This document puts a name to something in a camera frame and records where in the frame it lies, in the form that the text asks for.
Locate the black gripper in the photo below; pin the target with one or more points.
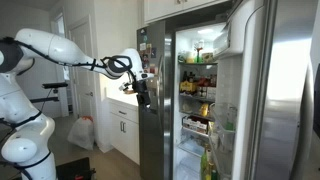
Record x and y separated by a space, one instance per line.
142 88

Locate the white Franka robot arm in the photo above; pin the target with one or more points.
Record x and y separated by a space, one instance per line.
60 50

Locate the stainless steel freezer door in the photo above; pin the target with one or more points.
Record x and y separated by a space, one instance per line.
151 140

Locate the clear can door bin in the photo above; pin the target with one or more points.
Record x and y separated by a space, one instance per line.
218 115

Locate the white interior door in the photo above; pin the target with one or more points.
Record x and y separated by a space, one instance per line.
83 53

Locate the clear jar door bin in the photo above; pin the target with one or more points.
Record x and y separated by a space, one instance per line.
220 138

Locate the green lime soda can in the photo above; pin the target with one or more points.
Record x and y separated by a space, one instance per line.
230 126

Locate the clear bottle door bin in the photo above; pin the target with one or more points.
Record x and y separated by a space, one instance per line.
221 165

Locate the white lower kitchen cabinet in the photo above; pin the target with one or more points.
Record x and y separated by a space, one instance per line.
128 136

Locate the white kitchen cabinet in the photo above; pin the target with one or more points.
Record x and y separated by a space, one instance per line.
166 8
128 136

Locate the refrigerator cabinet with shelves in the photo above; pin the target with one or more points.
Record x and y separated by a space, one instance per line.
177 133

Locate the yellow cardboard drink pack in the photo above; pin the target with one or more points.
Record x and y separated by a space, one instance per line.
188 87

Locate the dark blue magnet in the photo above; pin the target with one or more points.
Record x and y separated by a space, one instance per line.
153 52

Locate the bag of lemons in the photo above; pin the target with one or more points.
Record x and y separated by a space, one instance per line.
204 110

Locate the white labelled box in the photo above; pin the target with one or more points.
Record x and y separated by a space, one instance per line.
206 93

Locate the teal round magnet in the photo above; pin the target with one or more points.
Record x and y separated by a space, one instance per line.
144 38

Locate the clear crisper drawer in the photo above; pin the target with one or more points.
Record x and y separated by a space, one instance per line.
191 146

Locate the white trash bag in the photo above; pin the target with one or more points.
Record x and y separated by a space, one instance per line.
81 135

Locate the yellow green juice pack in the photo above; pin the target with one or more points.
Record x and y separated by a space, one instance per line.
211 128

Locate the white upper kitchen cabinet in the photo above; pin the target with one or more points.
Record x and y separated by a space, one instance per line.
166 8

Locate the yellow green drink bottle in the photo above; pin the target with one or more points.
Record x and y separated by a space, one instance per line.
210 171

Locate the black boom bar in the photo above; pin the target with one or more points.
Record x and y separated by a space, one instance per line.
45 99

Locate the dark wine bottle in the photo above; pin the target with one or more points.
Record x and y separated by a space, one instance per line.
215 175

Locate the black camera on stand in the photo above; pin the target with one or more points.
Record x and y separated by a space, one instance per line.
55 85

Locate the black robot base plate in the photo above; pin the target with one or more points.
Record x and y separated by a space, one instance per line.
73 168

